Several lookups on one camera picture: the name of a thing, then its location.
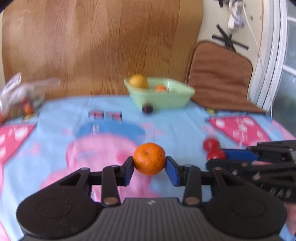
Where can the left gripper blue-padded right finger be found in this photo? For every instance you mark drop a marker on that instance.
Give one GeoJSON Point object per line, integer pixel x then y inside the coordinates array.
{"type": "Point", "coordinates": [191, 178]}

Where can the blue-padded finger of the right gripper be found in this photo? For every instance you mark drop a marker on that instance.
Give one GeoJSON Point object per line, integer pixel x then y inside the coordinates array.
{"type": "Point", "coordinates": [277, 151]}
{"type": "Point", "coordinates": [254, 167]}

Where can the brown seat cushion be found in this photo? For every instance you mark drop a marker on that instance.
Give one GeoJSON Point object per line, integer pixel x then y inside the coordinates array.
{"type": "Point", "coordinates": [220, 78]}

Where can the Peppa Pig blue tablecloth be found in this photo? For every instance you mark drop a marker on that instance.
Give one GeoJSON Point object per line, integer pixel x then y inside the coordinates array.
{"type": "Point", "coordinates": [94, 132]}

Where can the black tape cross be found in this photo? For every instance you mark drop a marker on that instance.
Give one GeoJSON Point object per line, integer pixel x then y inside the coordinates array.
{"type": "Point", "coordinates": [227, 40]}

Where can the large yellow citrus fruit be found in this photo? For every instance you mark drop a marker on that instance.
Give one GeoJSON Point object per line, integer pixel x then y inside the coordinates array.
{"type": "Point", "coordinates": [139, 81]}

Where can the wooden headboard panel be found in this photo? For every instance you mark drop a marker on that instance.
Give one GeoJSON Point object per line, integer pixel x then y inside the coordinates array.
{"type": "Point", "coordinates": [91, 46]}

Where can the red tomato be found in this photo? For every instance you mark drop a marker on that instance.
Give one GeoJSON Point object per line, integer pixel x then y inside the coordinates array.
{"type": "Point", "coordinates": [216, 154]}

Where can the clear plastic bag of fruit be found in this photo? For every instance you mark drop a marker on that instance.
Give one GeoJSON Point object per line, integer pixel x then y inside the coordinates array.
{"type": "Point", "coordinates": [20, 99]}

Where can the small pink-red tomato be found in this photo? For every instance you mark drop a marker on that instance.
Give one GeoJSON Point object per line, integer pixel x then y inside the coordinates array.
{"type": "Point", "coordinates": [211, 144]}

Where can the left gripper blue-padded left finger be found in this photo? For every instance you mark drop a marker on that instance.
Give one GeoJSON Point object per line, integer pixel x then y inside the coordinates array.
{"type": "Point", "coordinates": [110, 178]}

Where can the dark plum back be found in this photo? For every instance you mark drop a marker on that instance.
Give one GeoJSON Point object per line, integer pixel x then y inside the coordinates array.
{"type": "Point", "coordinates": [147, 109]}

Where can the light green rectangular bowl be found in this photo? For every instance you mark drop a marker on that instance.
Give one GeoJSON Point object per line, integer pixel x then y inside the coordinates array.
{"type": "Point", "coordinates": [177, 96]}

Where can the white window frame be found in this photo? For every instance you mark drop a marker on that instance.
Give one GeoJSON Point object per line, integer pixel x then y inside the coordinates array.
{"type": "Point", "coordinates": [277, 49]}

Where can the white power plug adapter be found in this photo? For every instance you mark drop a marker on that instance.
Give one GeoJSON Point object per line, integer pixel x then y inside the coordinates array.
{"type": "Point", "coordinates": [236, 19]}

